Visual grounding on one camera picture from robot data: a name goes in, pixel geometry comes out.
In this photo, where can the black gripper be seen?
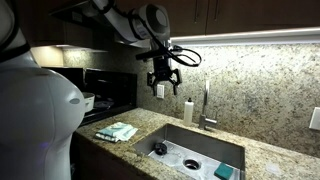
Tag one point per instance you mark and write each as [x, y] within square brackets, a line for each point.
[163, 72]

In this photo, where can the stainless steel kitchen faucet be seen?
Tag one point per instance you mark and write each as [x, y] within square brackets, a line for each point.
[204, 121]

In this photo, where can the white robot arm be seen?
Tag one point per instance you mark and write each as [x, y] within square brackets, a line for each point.
[40, 109]

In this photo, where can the white soap dispenser bottle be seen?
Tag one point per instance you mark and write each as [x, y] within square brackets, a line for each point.
[188, 112]

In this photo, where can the black stove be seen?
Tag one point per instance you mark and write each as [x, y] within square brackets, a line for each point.
[115, 92]

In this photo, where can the black sink strainer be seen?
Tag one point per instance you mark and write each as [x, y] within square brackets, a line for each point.
[160, 148]

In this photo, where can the folded teal white cloth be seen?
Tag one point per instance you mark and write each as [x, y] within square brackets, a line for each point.
[116, 132]

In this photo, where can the stainless steel sink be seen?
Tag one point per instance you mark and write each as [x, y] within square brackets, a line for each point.
[194, 154]

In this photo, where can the white pot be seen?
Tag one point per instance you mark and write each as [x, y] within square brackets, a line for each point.
[89, 101]

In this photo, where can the teal sponge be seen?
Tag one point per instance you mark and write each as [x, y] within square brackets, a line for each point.
[223, 172]

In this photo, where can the dark wooden upper cabinets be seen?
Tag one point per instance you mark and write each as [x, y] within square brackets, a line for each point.
[47, 22]

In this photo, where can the under cabinet light strip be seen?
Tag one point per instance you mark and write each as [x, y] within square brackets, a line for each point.
[282, 36]

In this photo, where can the white wall switch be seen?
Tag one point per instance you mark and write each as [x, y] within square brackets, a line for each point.
[160, 91]

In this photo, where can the white wall outlet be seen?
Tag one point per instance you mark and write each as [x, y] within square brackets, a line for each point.
[315, 119]

